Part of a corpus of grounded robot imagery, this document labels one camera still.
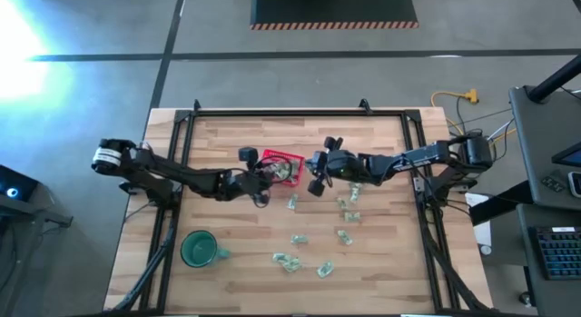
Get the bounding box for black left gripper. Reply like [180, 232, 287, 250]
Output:
[222, 146, 276, 209]

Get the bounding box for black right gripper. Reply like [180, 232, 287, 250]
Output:
[304, 135, 364, 198]

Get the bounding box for red plastic mesh basket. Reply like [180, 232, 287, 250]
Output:
[261, 147, 306, 188]

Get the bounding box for green mug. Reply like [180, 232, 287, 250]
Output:
[180, 229, 232, 269]

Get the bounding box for black hazard-striped floor mat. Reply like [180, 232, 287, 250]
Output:
[249, 0, 419, 31]

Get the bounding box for black desk strut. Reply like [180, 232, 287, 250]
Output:
[468, 179, 532, 227]

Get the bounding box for grey desk top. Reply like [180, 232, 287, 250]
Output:
[507, 84, 581, 212]

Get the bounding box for grey equipment cart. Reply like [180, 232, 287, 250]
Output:
[0, 164, 74, 317]

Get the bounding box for small black remote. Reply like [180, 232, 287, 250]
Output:
[540, 174, 566, 193]

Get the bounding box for dark grey keyboard shelf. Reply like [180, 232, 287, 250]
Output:
[517, 203, 581, 317]

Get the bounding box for black device with blue light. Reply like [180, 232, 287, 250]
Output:
[0, 164, 40, 203]

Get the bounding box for black monitor pole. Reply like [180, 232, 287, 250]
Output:
[526, 53, 581, 104]

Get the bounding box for dark tablet screen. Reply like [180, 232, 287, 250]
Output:
[551, 142, 581, 169]

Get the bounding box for smartphone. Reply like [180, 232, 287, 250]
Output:
[566, 170, 581, 199]

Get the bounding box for backlit black keyboard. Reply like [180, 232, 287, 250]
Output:
[528, 225, 581, 282]

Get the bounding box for black metal table frame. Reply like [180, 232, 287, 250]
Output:
[111, 98, 494, 316]

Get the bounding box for yellow extension cord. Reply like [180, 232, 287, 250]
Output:
[429, 88, 518, 144]

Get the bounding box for white floor cable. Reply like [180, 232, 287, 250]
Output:
[487, 119, 517, 144]

